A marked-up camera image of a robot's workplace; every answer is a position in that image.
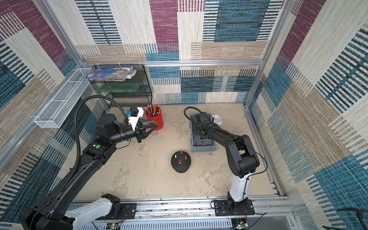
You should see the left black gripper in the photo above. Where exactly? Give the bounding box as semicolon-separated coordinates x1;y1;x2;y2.
109;119;158;146

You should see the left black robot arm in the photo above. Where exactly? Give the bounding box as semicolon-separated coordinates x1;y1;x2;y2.
19;111;158;230

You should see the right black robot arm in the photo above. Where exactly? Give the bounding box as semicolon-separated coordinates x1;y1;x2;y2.
192;112;260;209

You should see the black dome screw fixture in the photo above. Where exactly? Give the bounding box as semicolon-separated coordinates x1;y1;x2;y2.
171;150;192;173

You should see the grey plastic parts bin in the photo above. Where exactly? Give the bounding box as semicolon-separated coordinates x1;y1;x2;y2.
189;121;216;152

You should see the white round kitchen timer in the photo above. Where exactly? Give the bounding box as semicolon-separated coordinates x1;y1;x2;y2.
211;115;222;126

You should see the red pen cup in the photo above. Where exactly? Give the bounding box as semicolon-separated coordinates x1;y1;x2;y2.
145;105;164;130

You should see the green folder on shelf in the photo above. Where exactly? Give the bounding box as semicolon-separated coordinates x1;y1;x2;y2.
96;83;141;94

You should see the colourful book on shelf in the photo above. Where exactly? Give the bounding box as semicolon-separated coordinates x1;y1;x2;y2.
84;67;137;81

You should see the left black corrugated cable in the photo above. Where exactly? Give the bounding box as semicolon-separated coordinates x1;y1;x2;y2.
57;95;129;190

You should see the black corrugated cable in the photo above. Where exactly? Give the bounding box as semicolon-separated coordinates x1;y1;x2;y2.
57;95;129;190
183;106;231;136

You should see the right black corrugated cable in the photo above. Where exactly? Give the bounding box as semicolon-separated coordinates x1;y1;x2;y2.
183;106;231;136

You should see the black wire shelf rack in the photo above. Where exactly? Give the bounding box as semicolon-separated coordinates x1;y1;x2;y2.
85;64;153;106

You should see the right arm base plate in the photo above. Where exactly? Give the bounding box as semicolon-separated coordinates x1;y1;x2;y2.
210;198;255;216

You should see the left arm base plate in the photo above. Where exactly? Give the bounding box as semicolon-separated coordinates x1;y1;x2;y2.
96;203;137;220

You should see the white wire mesh basket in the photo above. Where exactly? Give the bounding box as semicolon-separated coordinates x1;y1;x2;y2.
34;68;90;128

